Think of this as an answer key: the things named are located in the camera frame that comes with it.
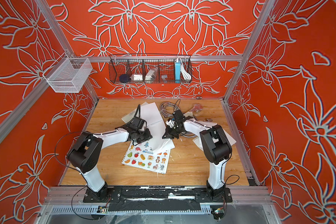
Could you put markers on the dark round object in basket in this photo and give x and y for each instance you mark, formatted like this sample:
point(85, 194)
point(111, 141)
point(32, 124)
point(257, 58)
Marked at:
point(124, 78)

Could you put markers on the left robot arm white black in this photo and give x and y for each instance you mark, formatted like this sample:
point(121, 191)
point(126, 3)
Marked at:
point(84, 155)

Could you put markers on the white wire basket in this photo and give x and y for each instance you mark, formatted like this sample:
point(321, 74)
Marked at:
point(69, 75)

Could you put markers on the white sticker picture notebook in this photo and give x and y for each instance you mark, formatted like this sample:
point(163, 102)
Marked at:
point(143, 157)

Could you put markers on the small metal clip in basket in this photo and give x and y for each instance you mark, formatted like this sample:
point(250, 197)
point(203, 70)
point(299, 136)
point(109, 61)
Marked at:
point(164, 78)

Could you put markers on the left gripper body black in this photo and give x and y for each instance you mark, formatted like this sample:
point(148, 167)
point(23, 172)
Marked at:
point(143, 136)

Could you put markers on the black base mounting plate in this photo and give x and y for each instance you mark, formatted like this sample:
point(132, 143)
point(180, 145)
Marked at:
point(158, 198)

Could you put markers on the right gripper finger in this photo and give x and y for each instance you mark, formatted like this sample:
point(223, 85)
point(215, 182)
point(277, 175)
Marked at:
point(167, 135)
point(176, 135)

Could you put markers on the clear plastic bag in basket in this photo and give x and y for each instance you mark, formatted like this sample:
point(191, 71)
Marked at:
point(151, 76)

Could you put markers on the beige work glove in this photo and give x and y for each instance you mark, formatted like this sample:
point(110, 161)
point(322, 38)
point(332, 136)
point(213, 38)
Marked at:
point(188, 114)

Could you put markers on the black wire wall basket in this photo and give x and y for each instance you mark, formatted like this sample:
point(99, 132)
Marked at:
point(141, 64)

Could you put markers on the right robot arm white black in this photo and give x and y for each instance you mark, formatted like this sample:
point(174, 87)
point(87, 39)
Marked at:
point(216, 145)

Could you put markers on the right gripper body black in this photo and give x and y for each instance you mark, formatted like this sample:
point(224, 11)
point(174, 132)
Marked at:
point(175, 130)

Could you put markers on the light blue box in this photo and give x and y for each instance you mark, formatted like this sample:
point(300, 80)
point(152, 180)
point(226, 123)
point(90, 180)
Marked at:
point(177, 70)

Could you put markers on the teal steno notes notebook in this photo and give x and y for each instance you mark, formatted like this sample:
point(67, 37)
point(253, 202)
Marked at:
point(156, 126)

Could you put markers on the white small box in basket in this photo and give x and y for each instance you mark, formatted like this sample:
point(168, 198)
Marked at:
point(137, 78)

